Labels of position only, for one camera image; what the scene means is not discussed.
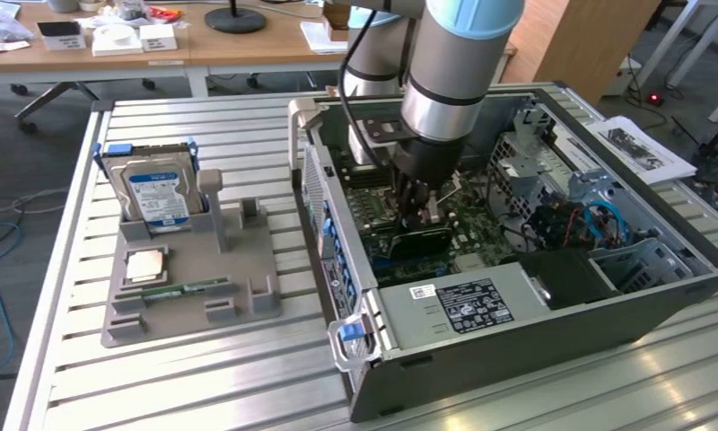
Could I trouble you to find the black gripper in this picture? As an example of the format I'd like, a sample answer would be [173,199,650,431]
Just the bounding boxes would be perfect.
[393,138,466,233]

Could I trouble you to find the graphics card with metal bracket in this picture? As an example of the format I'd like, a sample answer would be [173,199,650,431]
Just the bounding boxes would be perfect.
[388,224,454,261]

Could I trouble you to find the metal socket cover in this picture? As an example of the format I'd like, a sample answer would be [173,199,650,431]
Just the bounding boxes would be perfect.
[437,177,465,206]

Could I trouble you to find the CPU socket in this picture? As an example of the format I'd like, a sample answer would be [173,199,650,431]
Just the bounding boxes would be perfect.
[380,186,404,221]

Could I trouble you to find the green motherboard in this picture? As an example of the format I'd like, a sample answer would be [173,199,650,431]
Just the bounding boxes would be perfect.
[334,154,534,288]

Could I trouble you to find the green RAM stick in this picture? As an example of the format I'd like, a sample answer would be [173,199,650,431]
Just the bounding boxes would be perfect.
[113,277,232,301]
[368,217,404,238]

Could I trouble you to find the perforated metal drive cage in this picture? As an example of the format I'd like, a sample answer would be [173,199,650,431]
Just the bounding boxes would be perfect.
[488,96,616,234]

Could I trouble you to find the white papers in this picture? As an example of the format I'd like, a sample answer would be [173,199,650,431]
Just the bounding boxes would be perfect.
[300,20,352,56]

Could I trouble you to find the brown cardboard box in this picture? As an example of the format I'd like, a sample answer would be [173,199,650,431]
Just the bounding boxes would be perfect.
[324,0,353,41]

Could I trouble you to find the printed paper stack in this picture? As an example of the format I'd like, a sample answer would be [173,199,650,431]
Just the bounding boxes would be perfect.
[585,115,700,185]

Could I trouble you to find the wooden cabinet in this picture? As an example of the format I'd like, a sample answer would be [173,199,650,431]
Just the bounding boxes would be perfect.
[505,0,664,104]

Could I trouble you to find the grey power supply unit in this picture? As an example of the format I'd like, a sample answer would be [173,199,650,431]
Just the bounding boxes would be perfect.
[377,262,552,351]

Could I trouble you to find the white floor box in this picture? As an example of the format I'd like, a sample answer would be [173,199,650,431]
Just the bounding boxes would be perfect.
[613,56,642,98]

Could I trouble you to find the wooden office desk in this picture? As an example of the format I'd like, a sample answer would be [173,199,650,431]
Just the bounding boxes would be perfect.
[0,2,194,134]
[188,0,520,98]

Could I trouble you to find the grey metal disk bay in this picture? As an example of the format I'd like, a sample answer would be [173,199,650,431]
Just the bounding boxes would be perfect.
[589,237,696,293]

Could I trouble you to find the black round lamp base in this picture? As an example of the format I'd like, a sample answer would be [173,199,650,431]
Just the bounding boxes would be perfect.
[204,0,269,35]

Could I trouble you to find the grey plastic parts rack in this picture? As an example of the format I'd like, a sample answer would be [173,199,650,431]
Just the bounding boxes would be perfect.
[100,156,284,349]

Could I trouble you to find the hard disk with blue label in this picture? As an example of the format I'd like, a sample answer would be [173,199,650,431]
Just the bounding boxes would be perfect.
[108,160,205,230]

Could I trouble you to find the dark grey open PC case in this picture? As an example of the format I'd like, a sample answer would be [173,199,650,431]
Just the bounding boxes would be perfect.
[288,80,718,423]

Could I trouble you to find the blue plastic disk caddy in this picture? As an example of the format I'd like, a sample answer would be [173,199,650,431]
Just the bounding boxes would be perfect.
[93,141,200,180]

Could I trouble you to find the small white box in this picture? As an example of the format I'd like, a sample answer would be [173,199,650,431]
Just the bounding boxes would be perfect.
[137,22,178,53]

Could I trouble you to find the silver CPU chip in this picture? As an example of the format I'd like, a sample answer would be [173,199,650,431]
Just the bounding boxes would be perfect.
[124,251,168,282]

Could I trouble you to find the orange packet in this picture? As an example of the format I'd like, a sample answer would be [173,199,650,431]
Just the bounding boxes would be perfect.
[148,4,186,23]

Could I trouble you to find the white boxes on desk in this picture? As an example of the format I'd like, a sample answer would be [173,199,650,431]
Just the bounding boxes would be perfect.
[89,24,145,57]

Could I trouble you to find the white box with black top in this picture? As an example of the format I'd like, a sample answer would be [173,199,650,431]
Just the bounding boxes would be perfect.
[37,21,88,51]

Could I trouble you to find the clear plastic bag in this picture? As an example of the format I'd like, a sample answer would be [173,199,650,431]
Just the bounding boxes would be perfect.
[0,11,37,44]

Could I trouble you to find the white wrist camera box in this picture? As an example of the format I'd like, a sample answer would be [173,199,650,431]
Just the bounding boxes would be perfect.
[346,115,416,166]

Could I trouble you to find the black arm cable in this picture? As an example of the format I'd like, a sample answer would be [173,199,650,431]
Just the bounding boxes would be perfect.
[337,6,380,165]

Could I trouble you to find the black wire bundle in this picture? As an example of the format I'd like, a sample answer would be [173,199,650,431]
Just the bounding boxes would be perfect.
[525,201,582,251]

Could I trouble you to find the red wire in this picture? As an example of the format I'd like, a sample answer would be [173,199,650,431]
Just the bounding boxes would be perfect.
[560,209,577,246]

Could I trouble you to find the blue wire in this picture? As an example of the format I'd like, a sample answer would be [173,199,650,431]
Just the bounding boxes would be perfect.
[580,199,633,248]

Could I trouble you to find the white table frame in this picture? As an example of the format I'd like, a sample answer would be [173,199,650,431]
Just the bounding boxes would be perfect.
[633,0,718,122]

